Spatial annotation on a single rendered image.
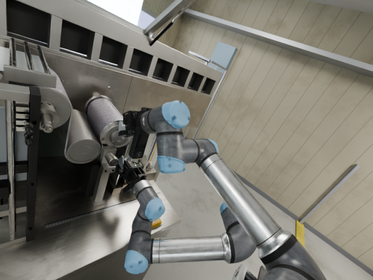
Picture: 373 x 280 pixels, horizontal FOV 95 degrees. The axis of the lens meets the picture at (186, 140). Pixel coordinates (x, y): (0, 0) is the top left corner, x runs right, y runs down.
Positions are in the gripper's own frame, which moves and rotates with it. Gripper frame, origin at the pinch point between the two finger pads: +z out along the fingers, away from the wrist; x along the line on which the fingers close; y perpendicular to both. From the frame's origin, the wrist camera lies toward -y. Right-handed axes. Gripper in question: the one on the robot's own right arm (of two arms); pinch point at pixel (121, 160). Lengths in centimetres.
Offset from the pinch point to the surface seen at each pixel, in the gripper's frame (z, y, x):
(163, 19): 20, 66, -12
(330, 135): -38, 43, -304
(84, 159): -2.3, 4.3, 17.3
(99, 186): -7.1, -8.0, 11.0
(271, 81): 78, 79, -276
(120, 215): -17.3, -19.1, 2.6
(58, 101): -1.9, 27.7, 27.7
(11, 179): -15.0, 9.8, 38.1
